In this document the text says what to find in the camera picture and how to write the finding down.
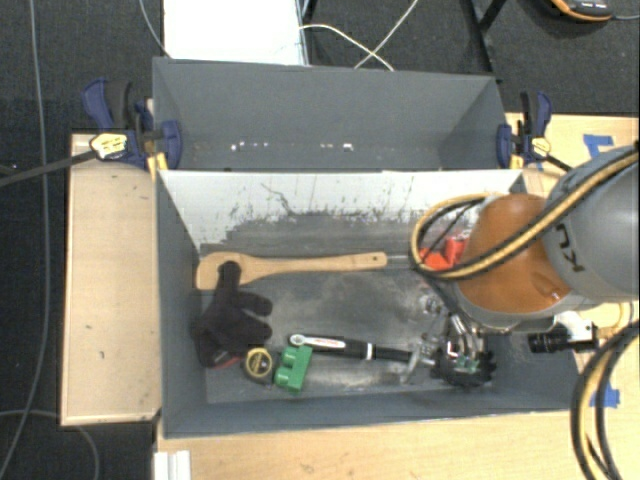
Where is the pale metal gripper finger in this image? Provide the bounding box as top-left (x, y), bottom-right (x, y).
top-left (399, 349), bottom-right (437, 385)
top-left (412, 320), bottom-right (443, 355)

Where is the orange-red plastic thing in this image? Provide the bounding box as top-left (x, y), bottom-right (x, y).
top-left (418, 235), bottom-right (470, 273)

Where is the green toy brick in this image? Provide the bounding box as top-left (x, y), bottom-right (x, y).
top-left (272, 344), bottom-right (314, 395)

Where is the wooden spoon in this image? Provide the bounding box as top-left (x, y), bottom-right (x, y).
top-left (194, 251), bottom-right (389, 292)

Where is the yellow and black tape measure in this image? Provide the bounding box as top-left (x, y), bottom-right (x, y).
top-left (242, 346), bottom-right (276, 382)

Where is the black glove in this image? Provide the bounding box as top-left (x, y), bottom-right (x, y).
top-left (189, 260), bottom-right (274, 369)

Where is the grey metal bin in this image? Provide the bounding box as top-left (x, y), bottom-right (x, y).
top-left (151, 56), bottom-right (582, 440)

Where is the pale wood board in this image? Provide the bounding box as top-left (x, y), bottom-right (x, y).
top-left (59, 132), bottom-right (162, 427)

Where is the black toothed ring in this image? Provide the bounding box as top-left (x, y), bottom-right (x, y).
top-left (430, 346), bottom-right (497, 390)

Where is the black-handled ratchet wrench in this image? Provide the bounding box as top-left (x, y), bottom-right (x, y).
top-left (288, 333), bottom-right (417, 365)

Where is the black cylinder on white bracket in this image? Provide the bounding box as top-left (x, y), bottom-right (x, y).
top-left (527, 312), bottom-right (600, 355)

